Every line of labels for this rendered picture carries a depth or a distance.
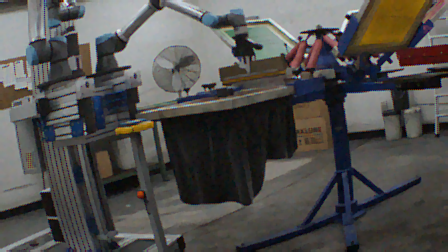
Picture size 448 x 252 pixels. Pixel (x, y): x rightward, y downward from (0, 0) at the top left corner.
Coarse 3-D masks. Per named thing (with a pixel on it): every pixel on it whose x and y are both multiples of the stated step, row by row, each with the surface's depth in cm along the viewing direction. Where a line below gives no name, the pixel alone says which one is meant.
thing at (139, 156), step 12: (120, 132) 234; (132, 132) 228; (132, 144) 236; (144, 156) 237; (144, 168) 237; (144, 180) 236; (156, 204) 240; (156, 216) 239; (156, 228) 238; (156, 240) 240
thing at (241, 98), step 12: (216, 96) 302; (228, 96) 309; (240, 96) 315; (252, 96) 234; (264, 96) 241; (276, 96) 248; (168, 108) 247; (180, 108) 241; (192, 108) 237; (204, 108) 233; (216, 108) 229; (228, 108) 225
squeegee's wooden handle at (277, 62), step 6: (258, 60) 280; (264, 60) 277; (270, 60) 275; (276, 60) 273; (282, 60) 271; (228, 66) 292; (234, 66) 290; (252, 66) 282; (258, 66) 280; (264, 66) 278; (270, 66) 275; (276, 66) 273; (282, 66) 271; (222, 72) 295; (228, 72) 293; (234, 72) 290; (240, 72) 288; (246, 72) 285; (252, 72) 283; (258, 72) 281; (222, 78) 296
